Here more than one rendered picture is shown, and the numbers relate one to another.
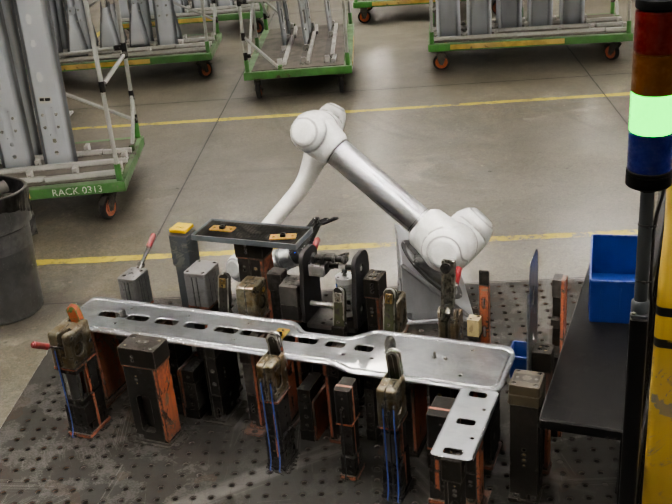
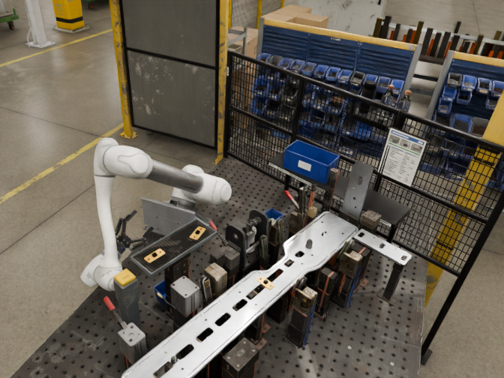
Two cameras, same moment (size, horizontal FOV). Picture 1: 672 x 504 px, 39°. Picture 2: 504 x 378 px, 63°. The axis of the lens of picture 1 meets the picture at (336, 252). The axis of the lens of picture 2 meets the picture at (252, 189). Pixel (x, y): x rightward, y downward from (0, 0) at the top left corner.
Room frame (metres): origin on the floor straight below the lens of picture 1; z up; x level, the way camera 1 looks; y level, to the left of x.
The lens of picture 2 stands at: (2.14, 1.45, 2.40)
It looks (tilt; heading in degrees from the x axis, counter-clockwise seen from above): 35 degrees down; 285
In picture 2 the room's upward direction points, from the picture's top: 5 degrees clockwise
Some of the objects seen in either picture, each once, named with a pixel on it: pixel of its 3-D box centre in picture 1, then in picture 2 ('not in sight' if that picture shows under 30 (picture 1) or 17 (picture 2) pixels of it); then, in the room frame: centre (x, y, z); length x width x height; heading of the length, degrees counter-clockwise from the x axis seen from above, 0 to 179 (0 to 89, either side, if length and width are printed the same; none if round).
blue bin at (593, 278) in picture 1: (619, 277); (310, 160); (2.37, -0.80, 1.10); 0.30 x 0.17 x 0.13; 163
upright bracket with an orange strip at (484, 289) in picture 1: (485, 349); (307, 220); (2.29, -0.40, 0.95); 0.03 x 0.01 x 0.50; 66
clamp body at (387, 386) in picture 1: (393, 437); (346, 279); (2.02, -0.11, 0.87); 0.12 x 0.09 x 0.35; 156
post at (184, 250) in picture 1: (191, 290); (130, 315); (2.87, 0.50, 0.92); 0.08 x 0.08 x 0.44; 66
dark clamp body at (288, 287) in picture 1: (299, 334); (228, 280); (2.56, 0.14, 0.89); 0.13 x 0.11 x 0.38; 156
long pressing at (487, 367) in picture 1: (271, 338); (264, 286); (2.37, 0.21, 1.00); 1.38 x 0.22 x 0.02; 66
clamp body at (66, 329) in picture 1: (79, 378); not in sight; (2.43, 0.80, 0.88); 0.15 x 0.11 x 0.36; 156
